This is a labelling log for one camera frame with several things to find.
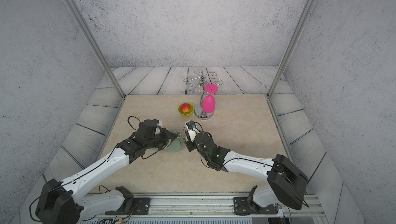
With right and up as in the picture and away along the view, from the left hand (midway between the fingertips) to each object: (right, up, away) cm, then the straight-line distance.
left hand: (180, 136), depth 77 cm
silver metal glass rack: (+9, +29, +14) cm, 33 cm away
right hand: (+3, +2, +1) cm, 4 cm away
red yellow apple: (-1, +13, +28) cm, 31 cm away
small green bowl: (+3, +13, +30) cm, 33 cm away
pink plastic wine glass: (+14, +17, +12) cm, 26 cm away
